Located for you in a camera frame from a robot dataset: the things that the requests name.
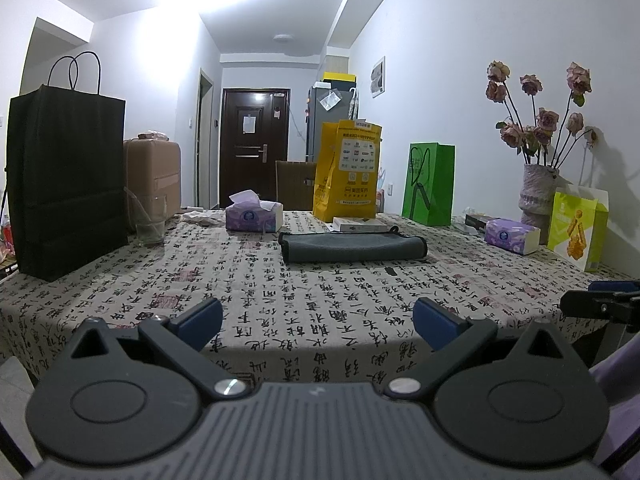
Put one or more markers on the brown suitcase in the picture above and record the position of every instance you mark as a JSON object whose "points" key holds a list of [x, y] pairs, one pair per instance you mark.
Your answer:
{"points": [[155, 170]]}

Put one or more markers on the pink bundle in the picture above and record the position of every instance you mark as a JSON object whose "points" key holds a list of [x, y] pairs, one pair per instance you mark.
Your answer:
{"points": [[154, 135]]}

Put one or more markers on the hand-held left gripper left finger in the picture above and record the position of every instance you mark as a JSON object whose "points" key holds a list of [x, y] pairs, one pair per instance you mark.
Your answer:
{"points": [[202, 319]]}

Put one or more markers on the purple tissue box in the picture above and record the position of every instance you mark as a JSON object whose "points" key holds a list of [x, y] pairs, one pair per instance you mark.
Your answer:
{"points": [[250, 220]]}

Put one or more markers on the grey refrigerator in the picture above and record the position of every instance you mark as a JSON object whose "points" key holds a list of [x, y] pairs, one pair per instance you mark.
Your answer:
{"points": [[315, 130]]}

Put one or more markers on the grey textured vase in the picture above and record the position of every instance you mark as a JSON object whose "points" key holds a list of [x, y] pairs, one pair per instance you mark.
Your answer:
{"points": [[537, 195]]}

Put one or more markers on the grey interior door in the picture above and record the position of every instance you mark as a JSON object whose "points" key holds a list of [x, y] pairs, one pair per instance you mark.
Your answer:
{"points": [[205, 150]]}

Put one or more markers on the hanging white umbrella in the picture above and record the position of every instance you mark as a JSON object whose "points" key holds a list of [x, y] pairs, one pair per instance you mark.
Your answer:
{"points": [[353, 104]]}

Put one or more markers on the dark flat box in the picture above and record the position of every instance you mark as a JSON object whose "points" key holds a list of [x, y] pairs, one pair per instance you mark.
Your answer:
{"points": [[477, 220]]}

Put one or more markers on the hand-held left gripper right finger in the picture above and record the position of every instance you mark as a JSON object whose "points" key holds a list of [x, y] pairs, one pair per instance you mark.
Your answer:
{"points": [[436, 321]]}

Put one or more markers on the crumpled white tissue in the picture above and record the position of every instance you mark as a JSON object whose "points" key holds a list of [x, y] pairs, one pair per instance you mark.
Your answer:
{"points": [[202, 217]]}

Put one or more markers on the dried rose bouquet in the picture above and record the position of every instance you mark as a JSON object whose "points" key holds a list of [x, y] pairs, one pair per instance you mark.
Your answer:
{"points": [[579, 77]]}

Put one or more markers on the clear glass cup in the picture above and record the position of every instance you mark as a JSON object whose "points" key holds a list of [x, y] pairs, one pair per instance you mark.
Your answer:
{"points": [[150, 232]]}

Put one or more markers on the brown cardboard box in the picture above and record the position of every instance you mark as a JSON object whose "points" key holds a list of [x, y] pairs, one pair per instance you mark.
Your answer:
{"points": [[295, 185]]}

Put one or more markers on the round ceiling lamp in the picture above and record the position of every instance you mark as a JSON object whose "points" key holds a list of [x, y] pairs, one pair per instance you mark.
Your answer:
{"points": [[283, 37]]}

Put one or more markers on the purple and grey towel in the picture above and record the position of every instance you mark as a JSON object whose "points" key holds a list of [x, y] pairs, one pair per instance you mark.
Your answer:
{"points": [[350, 247]]}

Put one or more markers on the black paper bag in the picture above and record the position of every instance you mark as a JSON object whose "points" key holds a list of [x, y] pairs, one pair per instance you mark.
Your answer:
{"points": [[65, 185]]}

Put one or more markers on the purple tissue pack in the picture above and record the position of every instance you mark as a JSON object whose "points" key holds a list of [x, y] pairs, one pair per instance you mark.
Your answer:
{"points": [[510, 235]]}

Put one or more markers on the flat white box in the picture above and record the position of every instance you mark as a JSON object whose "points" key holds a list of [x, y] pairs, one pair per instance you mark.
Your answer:
{"points": [[360, 224]]}

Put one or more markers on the white and lime gift bag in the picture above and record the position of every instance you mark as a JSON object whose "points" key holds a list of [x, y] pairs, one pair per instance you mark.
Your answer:
{"points": [[575, 230]]}

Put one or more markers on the framed wall picture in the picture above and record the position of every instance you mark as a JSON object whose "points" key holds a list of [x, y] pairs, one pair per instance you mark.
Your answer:
{"points": [[378, 76]]}

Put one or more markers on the dark brown entrance door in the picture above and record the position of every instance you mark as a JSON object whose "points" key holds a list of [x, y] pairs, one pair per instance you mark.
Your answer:
{"points": [[250, 170]]}

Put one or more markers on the yellow and black box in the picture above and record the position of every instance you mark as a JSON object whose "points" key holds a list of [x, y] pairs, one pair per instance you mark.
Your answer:
{"points": [[340, 80]]}

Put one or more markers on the person's purple clothing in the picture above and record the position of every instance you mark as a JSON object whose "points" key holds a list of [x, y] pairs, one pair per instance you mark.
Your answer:
{"points": [[620, 410]]}

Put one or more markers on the yellow paper bag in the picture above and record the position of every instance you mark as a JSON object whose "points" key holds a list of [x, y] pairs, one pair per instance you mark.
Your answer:
{"points": [[345, 170]]}

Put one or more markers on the white paper notice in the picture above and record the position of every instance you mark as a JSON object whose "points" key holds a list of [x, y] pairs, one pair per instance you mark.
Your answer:
{"points": [[249, 124]]}

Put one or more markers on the green paper bag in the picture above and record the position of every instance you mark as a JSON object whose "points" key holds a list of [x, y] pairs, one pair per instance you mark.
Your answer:
{"points": [[435, 185]]}

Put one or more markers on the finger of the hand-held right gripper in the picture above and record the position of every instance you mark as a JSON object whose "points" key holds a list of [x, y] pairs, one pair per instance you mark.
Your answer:
{"points": [[585, 304], [615, 286]]}

